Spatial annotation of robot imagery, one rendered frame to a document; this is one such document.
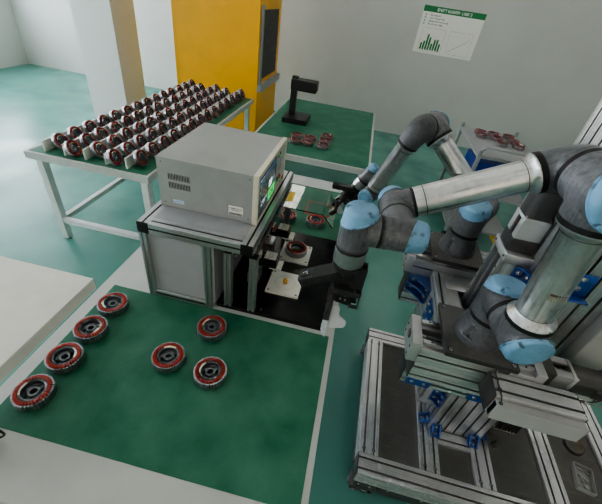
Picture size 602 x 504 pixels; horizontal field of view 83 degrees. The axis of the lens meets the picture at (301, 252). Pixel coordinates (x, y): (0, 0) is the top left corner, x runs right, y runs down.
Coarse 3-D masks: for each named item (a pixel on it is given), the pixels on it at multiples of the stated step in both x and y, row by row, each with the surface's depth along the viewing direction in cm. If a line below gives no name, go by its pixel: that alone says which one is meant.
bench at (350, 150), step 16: (304, 112) 390; (320, 112) 398; (336, 112) 407; (352, 112) 416; (368, 112) 425; (272, 128) 333; (288, 128) 339; (304, 128) 345; (320, 128) 352; (336, 128) 358; (352, 128) 365; (368, 128) 373; (288, 144) 304; (336, 144) 320; (352, 144) 326; (368, 144) 332; (304, 160) 287; (320, 160) 285; (336, 160) 289; (352, 160) 294; (368, 160) 299
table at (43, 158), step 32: (160, 96) 347; (192, 96) 347; (224, 96) 382; (96, 128) 251; (128, 128) 261; (160, 128) 275; (192, 128) 292; (64, 160) 230; (96, 160) 234; (96, 192) 304; (64, 224) 271; (96, 224) 268
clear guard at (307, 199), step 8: (288, 192) 167; (296, 192) 168; (304, 192) 169; (312, 192) 170; (320, 192) 171; (328, 192) 172; (296, 200) 162; (304, 200) 163; (312, 200) 164; (320, 200) 165; (328, 200) 167; (296, 208) 156; (304, 208) 157; (312, 208) 158; (320, 208) 159; (328, 208) 163; (328, 216) 159
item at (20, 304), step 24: (0, 264) 87; (24, 264) 88; (0, 288) 81; (24, 288) 82; (48, 288) 83; (72, 288) 84; (0, 312) 76; (24, 312) 77; (48, 312) 78; (0, 336) 71; (24, 336) 72; (0, 360) 67; (0, 432) 92
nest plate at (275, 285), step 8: (272, 272) 162; (280, 272) 163; (272, 280) 158; (280, 280) 158; (288, 280) 159; (296, 280) 160; (272, 288) 153; (280, 288) 154; (288, 288) 155; (296, 288) 155; (288, 296) 152; (296, 296) 151
